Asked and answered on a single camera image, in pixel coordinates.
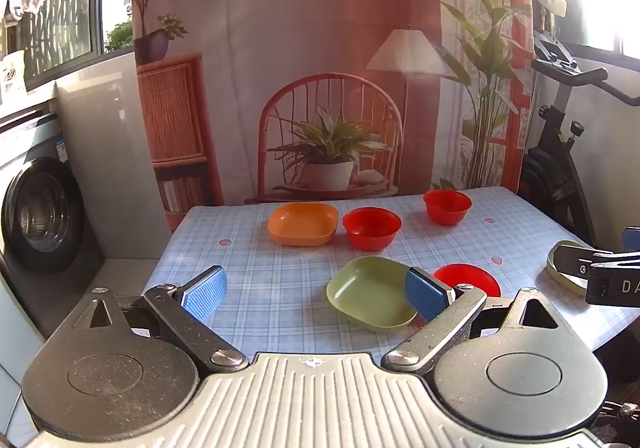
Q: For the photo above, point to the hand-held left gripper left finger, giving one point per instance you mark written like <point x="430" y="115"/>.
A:
<point x="205" y="295"/>

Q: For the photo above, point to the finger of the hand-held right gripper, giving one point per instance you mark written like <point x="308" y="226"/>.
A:
<point x="575" y="260"/>
<point x="632" y="240"/>

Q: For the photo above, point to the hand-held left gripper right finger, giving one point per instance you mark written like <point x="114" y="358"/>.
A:
<point x="424" y="295"/>

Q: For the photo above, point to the green square plate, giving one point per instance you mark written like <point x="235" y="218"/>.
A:
<point x="560" y="279"/>
<point x="365" y="289"/>

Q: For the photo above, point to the red bowl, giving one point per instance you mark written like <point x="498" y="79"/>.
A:
<point x="447" y="207"/>
<point x="371" y="228"/>

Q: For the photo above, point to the red round plate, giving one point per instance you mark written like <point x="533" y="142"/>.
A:
<point x="470" y="278"/>

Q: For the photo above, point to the blue plaid tablecloth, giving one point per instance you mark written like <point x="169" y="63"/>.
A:
<point x="280" y="278"/>

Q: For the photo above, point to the black exercise bike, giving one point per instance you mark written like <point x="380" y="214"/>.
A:
<point x="560" y="167"/>

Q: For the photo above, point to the orange square plate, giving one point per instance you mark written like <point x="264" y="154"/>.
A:
<point x="302" y="224"/>

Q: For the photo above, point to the grey washing machine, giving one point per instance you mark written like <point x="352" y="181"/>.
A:
<point x="40" y="213"/>

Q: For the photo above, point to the printed room backdrop cloth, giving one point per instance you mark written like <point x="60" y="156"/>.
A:
<point x="310" y="27"/>

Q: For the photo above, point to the white paper bag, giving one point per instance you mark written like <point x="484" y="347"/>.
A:
<point x="12" y="77"/>

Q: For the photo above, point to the window with metal frame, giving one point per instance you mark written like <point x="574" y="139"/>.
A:
<point x="65" y="2"/>

